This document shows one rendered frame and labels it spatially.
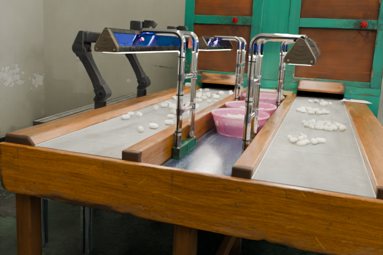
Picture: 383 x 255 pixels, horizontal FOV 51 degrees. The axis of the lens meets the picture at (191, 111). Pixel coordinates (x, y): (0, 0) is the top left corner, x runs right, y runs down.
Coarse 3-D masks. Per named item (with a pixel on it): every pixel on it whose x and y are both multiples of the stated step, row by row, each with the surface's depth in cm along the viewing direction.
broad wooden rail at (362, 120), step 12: (348, 108) 218; (360, 108) 220; (360, 120) 183; (372, 120) 184; (360, 132) 157; (372, 132) 158; (360, 144) 140; (372, 144) 138; (372, 156) 123; (372, 168) 110; (372, 180) 104
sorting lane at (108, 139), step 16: (224, 96) 258; (144, 112) 189; (160, 112) 191; (96, 128) 152; (112, 128) 153; (128, 128) 155; (144, 128) 156; (160, 128) 157; (48, 144) 127; (64, 144) 128; (80, 144) 129; (96, 144) 130; (112, 144) 131; (128, 144) 132
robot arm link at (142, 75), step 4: (128, 56) 266; (132, 56) 266; (136, 56) 270; (132, 60) 267; (136, 60) 267; (132, 64) 267; (136, 64) 266; (136, 68) 267; (140, 68) 267; (136, 72) 267; (140, 72) 266; (144, 72) 270; (136, 76) 267; (140, 76) 266; (144, 76) 266; (140, 80) 267; (144, 80) 266; (148, 80) 269; (148, 84) 269
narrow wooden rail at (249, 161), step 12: (288, 96) 255; (288, 108) 211; (276, 120) 173; (264, 132) 148; (276, 132) 160; (252, 144) 130; (264, 144) 131; (252, 156) 116; (240, 168) 105; (252, 168) 106
